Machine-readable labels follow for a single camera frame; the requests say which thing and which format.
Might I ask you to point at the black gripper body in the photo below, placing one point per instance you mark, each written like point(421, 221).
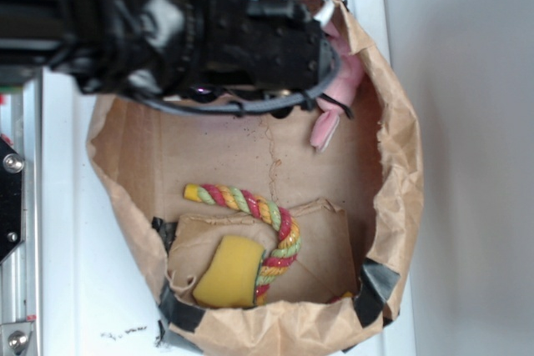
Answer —
point(265, 44)

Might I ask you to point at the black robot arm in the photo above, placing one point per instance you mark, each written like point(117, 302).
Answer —
point(193, 49)

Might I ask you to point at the pink plush toy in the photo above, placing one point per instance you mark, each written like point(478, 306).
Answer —
point(340, 93)

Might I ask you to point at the brown paper bag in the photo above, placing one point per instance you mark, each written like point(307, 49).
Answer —
point(358, 204)

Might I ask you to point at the yellow sponge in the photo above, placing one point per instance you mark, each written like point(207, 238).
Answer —
point(230, 280)

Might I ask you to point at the multicolour twisted rope toy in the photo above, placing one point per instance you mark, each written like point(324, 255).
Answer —
point(279, 219)

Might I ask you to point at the aluminium frame rail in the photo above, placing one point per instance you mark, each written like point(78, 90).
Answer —
point(21, 289)

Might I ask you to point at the black metal bracket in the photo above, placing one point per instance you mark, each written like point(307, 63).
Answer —
point(11, 198)

